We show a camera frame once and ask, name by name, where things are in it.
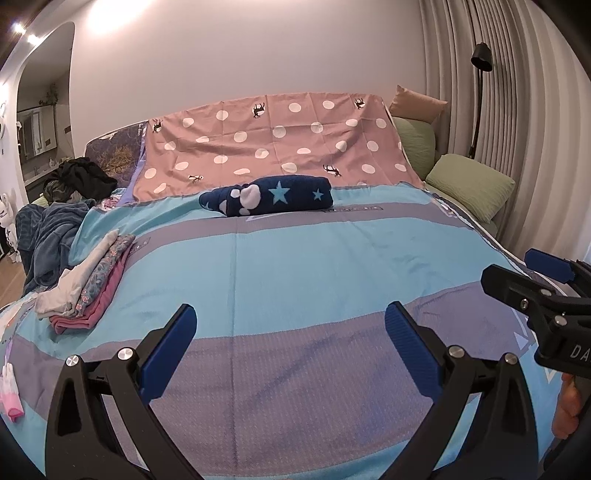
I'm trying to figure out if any person's right hand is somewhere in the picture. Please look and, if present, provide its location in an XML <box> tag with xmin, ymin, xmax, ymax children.
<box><xmin>551</xmin><ymin>373</ymin><xmax>583</xmax><ymax>440</ymax></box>

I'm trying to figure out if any pink folded garment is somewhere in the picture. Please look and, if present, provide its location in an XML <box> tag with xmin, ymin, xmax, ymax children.
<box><xmin>50</xmin><ymin>251</ymin><xmax>134</xmax><ymax>334</ymax></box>

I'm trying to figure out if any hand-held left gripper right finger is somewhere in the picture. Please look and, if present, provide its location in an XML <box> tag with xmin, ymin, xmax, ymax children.
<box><xmin>384</xmin><ymin>301</ymin><xmax>540</xmax><ymax>480</ymax></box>

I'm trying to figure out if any stack of folded clothes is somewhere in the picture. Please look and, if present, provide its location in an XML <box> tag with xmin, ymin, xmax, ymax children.
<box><xmin>34</xmin><ymin>229</ymin><xmax>121</xmax><ymax>319</ymax></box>

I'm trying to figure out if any blue grey striped bed cover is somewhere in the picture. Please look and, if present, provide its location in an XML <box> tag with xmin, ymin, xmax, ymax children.
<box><xmin>0</xmin><ymin>182</ymin><xmax>573</xmax><ymax>472</ymax></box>

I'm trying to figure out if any purple tree-print cloth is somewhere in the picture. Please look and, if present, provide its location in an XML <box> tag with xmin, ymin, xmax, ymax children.
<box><xmin>85</xmin><ymin>121</ymin><xmax>148</xmax><ymax>204</ymax></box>

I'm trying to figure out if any floral folded garment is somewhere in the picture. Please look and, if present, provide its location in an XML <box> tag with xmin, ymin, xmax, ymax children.
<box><xmin>71</xmin><ymin>233</ymin><xmax>136</xmax><ymax>319</ymax></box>

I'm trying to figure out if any pink polka dot sheet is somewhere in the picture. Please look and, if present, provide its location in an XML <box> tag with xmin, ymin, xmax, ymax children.
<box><xmin>134</xmin><ymin>92</ymin><xmax>426</xmax><ymax>204</ymax></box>

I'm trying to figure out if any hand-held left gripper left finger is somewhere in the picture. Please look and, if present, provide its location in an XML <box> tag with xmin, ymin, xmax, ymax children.
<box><xmin>45</xmin><ymin>303</ymin><xmax>198</xmax><ymax>480</ymax></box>

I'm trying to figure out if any wall mirror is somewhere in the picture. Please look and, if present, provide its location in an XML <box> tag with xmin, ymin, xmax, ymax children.
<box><xmin>17</xmin><ymin>108</ymin><xmax>58</xmax><ymax>160</ymax></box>

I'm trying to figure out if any blue fleece star-print pajama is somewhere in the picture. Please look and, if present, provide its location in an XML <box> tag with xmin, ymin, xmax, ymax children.
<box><xmin>198</xmin><ymin>174</ymin><xmax>334</xmax><ymax>217</ymax></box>

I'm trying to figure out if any pile of dark clothes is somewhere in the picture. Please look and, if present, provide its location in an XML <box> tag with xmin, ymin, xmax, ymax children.
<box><xmin>44</xmin><ymin>157</ymin><xmax>118</xmax><ymax>204</ymax></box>

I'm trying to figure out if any black floor lamp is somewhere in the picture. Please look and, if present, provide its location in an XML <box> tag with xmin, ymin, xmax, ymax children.
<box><xmin>468</xmin><ymin>42</ymin><xmax>494</xmax><ymax>160</ymax></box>

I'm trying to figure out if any beige curtain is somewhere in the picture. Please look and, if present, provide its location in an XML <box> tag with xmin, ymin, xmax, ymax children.
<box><xmin>420</xmin><ymin>0</ymin><xmax>591</xmax><ymax>264</ymax></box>

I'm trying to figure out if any white cat figurine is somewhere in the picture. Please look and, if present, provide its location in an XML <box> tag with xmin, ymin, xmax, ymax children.
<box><xmin>0</xmin><ymin>193</ymin><xmax>14</xmax><ymax>259</ymax></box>

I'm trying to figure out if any small green pillow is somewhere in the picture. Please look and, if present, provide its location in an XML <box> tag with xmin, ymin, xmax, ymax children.
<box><xmin>425</xmin><ymin>154</ymin><xmax>516</xmax><ymax>223</ymax></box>

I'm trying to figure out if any large green pillow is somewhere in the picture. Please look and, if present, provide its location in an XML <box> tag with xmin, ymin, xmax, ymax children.
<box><xmin>392</xmin><ymin>117</ymin><xmax>437</xmax><ymax>181</ymax></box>

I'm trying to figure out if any tan pillow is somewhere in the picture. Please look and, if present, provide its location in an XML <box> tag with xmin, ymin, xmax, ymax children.
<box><xmin>389</xmin><ymin>84</ymin><xmax>448</xmax><ymax>125</ymax></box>

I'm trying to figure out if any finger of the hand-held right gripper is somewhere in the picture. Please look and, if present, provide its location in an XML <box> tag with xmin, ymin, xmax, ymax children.
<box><xmin>480</xmin><ymin>264</ymin><xmax>573</xmax><ymax>330</ymax></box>
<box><xmin>525</xmin><ymin>248</ymin><xmax>591</xmax><ymax>296</ymax></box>

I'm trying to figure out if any pink and white small cloth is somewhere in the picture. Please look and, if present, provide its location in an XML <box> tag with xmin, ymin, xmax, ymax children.
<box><xmin>0</xmin><ymin>362</ymin><xmax>24</xmax><ymax>423</ymax></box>

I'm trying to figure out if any teal fleece blanket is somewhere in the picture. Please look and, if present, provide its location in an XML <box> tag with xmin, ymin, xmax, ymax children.
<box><xmin>16</xmin><ymin>198</ymin><xmax>90</xmax><ymax>296</ymax></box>

